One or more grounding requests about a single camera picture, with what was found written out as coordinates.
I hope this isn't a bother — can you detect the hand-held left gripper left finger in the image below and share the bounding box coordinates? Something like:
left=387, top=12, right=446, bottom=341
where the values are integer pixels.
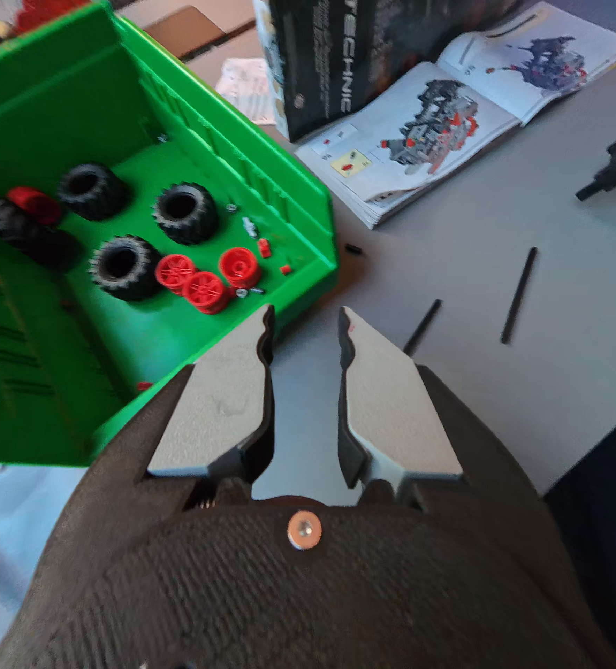
left=146, top=305, right=277, bottom=486

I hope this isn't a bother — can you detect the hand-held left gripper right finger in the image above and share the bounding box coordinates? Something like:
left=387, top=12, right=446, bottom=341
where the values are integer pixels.
left=336, top=306, right=465, bottom=497

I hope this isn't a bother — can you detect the black lego axle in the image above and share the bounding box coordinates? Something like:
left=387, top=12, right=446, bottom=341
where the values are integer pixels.
left=500, top=247, right=539, bottom=345
left=402, top=299, right=443, bottom=356

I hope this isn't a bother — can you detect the black grey lego truck model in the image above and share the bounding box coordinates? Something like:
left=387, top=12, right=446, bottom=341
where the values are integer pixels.
left=576, top=125, right=616, bottom=202

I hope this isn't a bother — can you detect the black lego tyre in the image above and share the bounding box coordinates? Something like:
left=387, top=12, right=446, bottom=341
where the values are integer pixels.
left=0, top=199, right=81, bottom=272
left=152, top=182, right=220, bottom=246
left=87, top=235, right=162, bottom=303
left=57, top=162, right=131, bottom=221

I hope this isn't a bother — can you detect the black toy set box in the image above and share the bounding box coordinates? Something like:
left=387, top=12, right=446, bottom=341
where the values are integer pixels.
left=253, top=0, right=523, bottom=143

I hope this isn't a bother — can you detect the green plastic bin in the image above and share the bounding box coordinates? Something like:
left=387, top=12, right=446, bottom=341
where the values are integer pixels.
left=0, top=0, right=338, bottom=466

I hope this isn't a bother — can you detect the open instruction booklet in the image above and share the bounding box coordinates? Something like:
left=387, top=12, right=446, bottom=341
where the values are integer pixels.
left=293, top=0, right=616, bottom=230

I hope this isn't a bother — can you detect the white sticker sheet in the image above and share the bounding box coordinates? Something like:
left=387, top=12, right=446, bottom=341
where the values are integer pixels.
left=216, top=56, right=278, bottom=126

